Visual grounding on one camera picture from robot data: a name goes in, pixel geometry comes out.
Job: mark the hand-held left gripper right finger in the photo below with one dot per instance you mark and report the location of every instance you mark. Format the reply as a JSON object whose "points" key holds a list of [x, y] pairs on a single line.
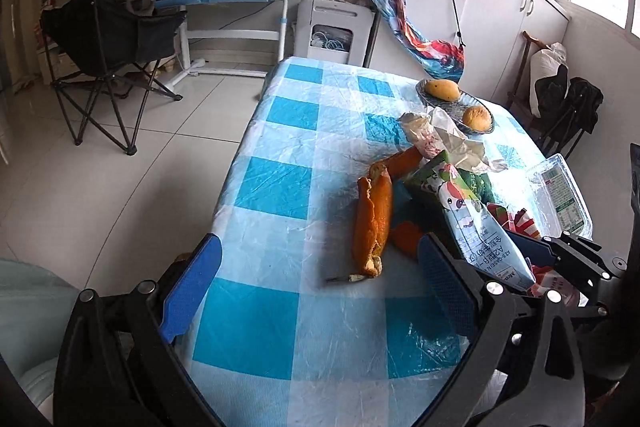
{"points": [[445, 282]]}

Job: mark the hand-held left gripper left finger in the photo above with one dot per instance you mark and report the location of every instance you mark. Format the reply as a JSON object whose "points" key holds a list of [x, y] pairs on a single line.
{"points": [[195, 287]]}

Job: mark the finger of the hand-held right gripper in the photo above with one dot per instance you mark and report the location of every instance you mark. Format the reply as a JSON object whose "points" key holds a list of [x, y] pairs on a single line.
{"points": [[530, 249]]}

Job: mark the clear plastic bottle green label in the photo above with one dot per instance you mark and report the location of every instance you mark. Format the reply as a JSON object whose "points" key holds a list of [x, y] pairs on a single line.
{"points": [[560, 192]]}

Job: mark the green and white milk carton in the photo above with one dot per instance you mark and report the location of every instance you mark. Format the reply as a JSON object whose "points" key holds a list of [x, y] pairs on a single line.
{"points": [[470, 217]]}

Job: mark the long orange fruit peel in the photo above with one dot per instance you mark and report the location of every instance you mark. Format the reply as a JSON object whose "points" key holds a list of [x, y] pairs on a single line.
{"points": [[372, 217]]}

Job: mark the red and white wrapper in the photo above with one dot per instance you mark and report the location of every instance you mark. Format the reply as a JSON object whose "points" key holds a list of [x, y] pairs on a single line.
{"points": [[520, 222]]}

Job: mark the small orange fruit peel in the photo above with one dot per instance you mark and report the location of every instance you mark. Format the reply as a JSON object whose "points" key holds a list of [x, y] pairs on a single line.
{"points": [[407, 239]]}

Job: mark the green plush toy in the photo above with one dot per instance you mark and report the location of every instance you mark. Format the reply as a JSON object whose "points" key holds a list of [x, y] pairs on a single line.
{"points": [[477, 187]]}

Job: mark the white tissue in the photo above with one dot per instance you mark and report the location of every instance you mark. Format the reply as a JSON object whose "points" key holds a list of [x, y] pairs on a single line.
{"points": [[465, 142]]}

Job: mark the curved orange fruit peel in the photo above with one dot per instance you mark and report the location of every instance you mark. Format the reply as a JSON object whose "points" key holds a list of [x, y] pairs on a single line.
{"points": [[406, 159]]}

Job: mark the blue checked plastic tablecloth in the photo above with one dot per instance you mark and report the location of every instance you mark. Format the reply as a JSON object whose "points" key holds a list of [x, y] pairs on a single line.
{"points": [[280, 187]]}

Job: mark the brown-speckled yellow mango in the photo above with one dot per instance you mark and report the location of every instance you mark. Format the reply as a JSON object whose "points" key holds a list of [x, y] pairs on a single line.
{"points": [[476, 118]]}

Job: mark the black clothing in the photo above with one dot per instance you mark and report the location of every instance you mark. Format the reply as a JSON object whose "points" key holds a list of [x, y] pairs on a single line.
{"points": [[575, 102]]}

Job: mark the pale green cushion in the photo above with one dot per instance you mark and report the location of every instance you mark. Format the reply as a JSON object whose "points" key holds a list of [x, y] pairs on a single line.
{"points": [[30, 307]]}

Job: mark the dark glass dish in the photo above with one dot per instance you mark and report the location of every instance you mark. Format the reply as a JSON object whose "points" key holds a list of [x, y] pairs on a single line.
{"points": [[440, 108]]}

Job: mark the wooden chair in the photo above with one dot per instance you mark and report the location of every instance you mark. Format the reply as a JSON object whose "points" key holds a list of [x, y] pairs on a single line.
{"points": [[522, 72]]}

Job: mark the white bag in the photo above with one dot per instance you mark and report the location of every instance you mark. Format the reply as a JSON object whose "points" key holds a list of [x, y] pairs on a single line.
{"points": [[545, 62]]}

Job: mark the colourful printed bag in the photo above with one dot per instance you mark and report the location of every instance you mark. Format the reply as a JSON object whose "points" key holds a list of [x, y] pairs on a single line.
{"points": [[425, 47]]}

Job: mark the white cabinet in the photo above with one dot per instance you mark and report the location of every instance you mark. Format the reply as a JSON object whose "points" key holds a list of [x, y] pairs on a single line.
{"points": [[495, 7]]}

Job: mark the black folding chair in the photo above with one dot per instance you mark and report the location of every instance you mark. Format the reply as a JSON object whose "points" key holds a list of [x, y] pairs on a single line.
{"points": [[115, 32]]}

